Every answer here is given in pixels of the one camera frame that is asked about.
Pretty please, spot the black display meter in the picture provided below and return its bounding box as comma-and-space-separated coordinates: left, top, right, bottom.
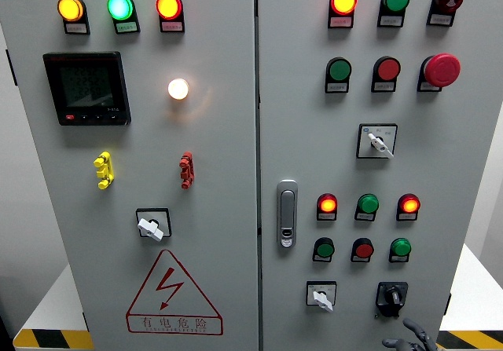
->
42, 51, 132, 127

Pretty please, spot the red warning triangle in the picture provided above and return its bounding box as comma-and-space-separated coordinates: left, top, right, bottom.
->
125, 249, 224, 336

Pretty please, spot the grey cabinet door with lock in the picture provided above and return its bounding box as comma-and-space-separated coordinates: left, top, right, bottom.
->
257, 0, 503, 351

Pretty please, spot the small green round lamp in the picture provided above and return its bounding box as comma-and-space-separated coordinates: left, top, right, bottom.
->
390, 237, 413, 258
357, 193, 380, 214

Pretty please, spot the white-handled switch on black plate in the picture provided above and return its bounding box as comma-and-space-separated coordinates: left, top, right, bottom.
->
135, 207, 173, 243

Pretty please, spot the bright green round lamp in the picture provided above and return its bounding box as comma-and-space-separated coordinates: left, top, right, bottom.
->
107, 0, 135, 21

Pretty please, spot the white round lamp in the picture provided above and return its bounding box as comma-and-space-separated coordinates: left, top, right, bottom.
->
167, 78, 190, 101

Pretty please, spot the small red handle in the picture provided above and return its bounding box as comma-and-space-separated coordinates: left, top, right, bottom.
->
178, 151, 196, 190

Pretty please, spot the silver door lock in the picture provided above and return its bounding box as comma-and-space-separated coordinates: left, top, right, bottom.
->
276, 179, 299, 249

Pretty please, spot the yellow round lamp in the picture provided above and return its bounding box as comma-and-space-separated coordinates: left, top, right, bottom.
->
57, 0, 86, 23

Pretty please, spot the grey cabinet door with display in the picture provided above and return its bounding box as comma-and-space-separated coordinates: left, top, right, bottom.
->
0, 0, 260, 351

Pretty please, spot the large white-handled turn switch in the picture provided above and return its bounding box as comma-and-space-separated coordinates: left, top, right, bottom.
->
356, 122, 398, 160

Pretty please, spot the small green push button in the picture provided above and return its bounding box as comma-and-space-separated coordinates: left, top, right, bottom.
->
314, 237, 336, 259

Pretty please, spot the small red round lamp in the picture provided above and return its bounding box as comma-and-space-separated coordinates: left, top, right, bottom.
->
397, 193, 421, 214
318, 193, 339, 214

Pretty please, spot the large red stop button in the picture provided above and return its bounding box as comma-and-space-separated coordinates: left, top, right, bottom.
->
420, 53, 462, 89

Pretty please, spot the black knob turn switch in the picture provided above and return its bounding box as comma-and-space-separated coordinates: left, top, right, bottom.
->
375, 281, 409, 320

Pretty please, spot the small yellow handle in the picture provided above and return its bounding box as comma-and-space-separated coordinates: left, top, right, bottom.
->
93, 151, 116, 191

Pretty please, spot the small red push button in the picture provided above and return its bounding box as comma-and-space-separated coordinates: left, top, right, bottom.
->
351, 237, 375, 259

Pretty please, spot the black yellow striped tape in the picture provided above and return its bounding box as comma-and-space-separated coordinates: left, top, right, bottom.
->
435, 330, 503, 351
13, 329, 95, 351

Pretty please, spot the small white-handled turn switch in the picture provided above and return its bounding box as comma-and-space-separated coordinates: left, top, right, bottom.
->
306, 280, 338, 313

